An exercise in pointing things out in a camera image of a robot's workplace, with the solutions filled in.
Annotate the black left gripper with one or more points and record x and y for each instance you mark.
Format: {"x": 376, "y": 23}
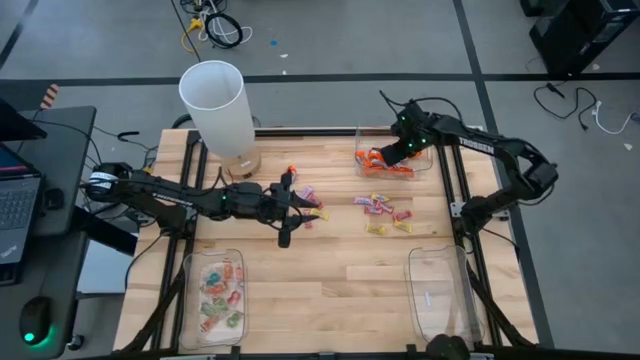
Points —
{"x": 272, "y": 205}

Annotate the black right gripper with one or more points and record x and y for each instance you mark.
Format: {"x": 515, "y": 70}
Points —
{"x": 397, "y": 154}

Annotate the orange candy bar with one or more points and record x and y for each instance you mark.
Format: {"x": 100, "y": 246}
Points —
{"x": 400, "y": 171}

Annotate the pink candy wrapper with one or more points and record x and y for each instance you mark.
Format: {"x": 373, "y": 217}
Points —
{"x": 363, "y": 201}
{"x": 306, "y": 192}
{"x": 387, "y": 207}

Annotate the orange Reese's candy packet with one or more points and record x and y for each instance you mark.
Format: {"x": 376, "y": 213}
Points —
{"x": 361, "y": 156}

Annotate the orange silver candy packet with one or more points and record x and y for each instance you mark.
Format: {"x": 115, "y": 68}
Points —
{"x": 291, "y": 171}

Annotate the teal clear-wrapped candy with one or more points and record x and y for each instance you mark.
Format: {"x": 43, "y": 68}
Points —
{"x": 214, "y": 278}

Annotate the orange clear-wrapped candy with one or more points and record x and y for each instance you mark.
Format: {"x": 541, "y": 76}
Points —
{"x": 207, "y": 326}
{"x": 216, "y": 289}

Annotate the green clear-wrapped candy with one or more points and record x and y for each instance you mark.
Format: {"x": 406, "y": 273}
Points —
{"x": 212, "y": 309}
{"x": 234, "y": 320}

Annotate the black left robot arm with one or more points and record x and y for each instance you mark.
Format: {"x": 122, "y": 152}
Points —
{"x": 150, "y": 192}

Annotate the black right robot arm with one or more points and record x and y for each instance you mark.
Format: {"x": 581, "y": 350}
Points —
{"x": 475, "y": 145}

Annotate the yellow candy wrapper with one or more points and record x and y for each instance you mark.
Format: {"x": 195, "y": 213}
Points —
{"x": 380, "y": 198}

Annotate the red candy wrapper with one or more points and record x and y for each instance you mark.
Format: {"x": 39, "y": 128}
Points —
{"x": 374, "y": 210}

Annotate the pink red candy bar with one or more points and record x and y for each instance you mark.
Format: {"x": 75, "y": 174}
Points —
{"x": 402, "y": 216}

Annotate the red candy packets right pile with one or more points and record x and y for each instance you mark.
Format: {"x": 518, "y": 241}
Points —
{"x": 310, "y": 132}

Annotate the red clear-wrapped candy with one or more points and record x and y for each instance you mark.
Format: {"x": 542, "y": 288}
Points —
{"x": 234, "y": 298}

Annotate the clear plastic bin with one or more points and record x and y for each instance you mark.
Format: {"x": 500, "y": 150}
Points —
{"x": 440, "y": 280}
{"x": 190, "y": 340}
{"x": 370, "y": 137}

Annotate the white shade wooden base lamp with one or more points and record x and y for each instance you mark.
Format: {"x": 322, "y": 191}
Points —
{"x": 220, "y": 110}

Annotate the person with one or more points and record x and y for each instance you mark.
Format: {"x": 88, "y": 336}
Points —
{"x": 447, "y": 347}

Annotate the grey panel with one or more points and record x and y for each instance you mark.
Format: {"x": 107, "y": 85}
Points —
{"x": 105, "y": 275}

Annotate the black computer tower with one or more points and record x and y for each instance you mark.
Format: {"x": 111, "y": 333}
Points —
{"x": 585, "y": 35}

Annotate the black desk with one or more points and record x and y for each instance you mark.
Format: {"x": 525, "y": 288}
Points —
{"x": 65, "y": 150}

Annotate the small black desk device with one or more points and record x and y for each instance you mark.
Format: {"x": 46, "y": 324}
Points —
{"x": 53, "y": 199}

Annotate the black caster wheel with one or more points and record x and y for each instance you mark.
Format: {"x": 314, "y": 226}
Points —
{"x": 75, "y": 342}

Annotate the orange black striped block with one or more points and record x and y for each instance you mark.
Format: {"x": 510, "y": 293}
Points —
{"x": 49, "y": 96}

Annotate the grey laptop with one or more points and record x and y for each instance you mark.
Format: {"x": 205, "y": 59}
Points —
{"x": 17, "y": 210}

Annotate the black computer mouse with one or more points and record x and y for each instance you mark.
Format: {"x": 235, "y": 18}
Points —
{"x": 34, "y": 320}

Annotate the black monitor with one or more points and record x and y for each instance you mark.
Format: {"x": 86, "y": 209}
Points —
{"x": 15, "y": 125}

